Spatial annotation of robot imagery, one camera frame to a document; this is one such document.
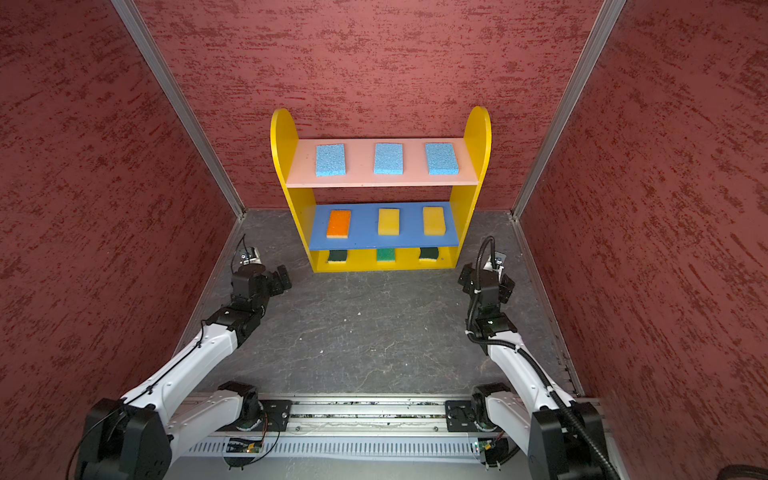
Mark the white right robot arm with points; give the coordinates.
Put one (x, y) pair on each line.
(561, 437)

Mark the aluminium corner frame post left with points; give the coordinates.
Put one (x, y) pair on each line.
(131, 18)

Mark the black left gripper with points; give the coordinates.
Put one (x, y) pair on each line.
(274, 278)

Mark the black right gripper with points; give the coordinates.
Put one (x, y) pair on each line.
(466, 277)

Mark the aluminium corner frame post right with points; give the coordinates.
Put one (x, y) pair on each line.
(604, 24)

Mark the aluminium corner frame post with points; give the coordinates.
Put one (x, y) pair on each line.
(604, 24)
(131, 18)

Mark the yellow wooden shelf unit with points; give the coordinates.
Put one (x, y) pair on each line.
(294, 163)

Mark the green yellow scrub sponge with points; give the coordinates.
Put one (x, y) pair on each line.
(386, 255)

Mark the blue sponge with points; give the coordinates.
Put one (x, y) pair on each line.
(389, 159)
(330, 160)
(441, 159)

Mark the dark green curved sponge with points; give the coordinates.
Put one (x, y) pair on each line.
(429, 254)
(337, 256)

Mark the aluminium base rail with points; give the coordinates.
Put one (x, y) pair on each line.
(366, 428)

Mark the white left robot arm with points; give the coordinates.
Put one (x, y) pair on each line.
(140, 435)

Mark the orange sponge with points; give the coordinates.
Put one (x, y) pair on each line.
(338, 224)

